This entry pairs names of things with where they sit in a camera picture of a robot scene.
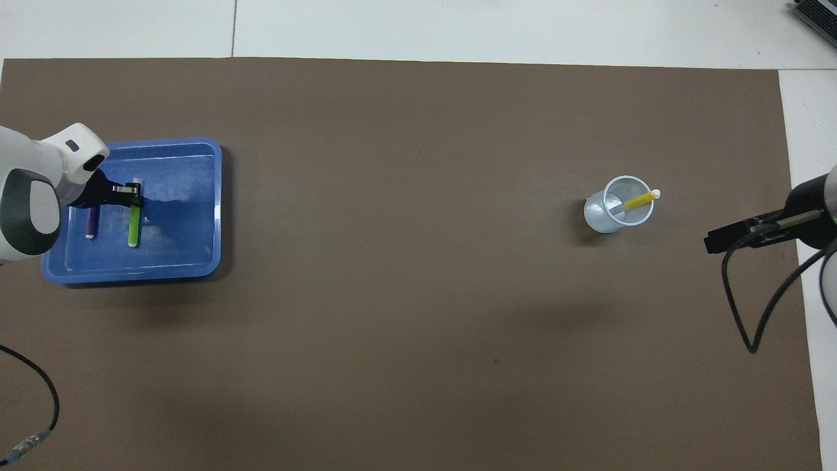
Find green marker pen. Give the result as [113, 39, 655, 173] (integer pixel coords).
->
[128, 178, 142, 248]

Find clear plastic cup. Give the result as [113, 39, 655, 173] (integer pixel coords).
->
[583, 175, 655, 234]

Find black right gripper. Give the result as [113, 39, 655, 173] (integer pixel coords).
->
[705, 171, 837, 254]

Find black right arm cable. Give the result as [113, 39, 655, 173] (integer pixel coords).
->
[721, 209, 837, 354]

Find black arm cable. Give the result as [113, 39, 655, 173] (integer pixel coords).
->
[721, 209, 837, 354]
[0, 345, 61, 464]

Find yellow marker pen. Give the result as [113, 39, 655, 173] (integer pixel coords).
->
[611, 189, 662, 213]

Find brown paper table mat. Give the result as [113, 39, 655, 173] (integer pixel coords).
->
[0, 58, 823, 471]

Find blue plastic tray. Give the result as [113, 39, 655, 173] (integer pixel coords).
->
[41, 137, 223, 286]

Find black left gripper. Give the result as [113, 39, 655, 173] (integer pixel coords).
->
[69, 169, 143, 210]

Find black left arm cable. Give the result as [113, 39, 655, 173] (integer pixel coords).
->
[0, 345, 61, 464]

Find grey ribbed device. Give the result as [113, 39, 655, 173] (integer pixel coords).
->
[788, 0, 837, 40]

